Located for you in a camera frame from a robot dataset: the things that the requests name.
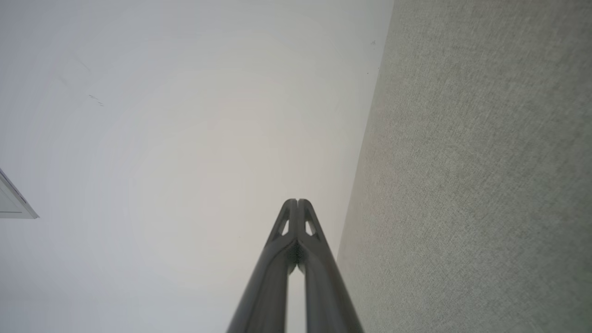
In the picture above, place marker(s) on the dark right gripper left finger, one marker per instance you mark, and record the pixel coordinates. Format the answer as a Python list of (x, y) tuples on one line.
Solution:
[(266, 291)]

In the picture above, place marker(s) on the grey upholstered sofa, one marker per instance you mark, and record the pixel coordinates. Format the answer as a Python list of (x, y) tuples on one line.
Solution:
[(471, 185)]

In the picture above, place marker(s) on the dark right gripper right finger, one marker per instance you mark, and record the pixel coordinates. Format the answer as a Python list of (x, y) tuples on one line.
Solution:
[(326, 291)]

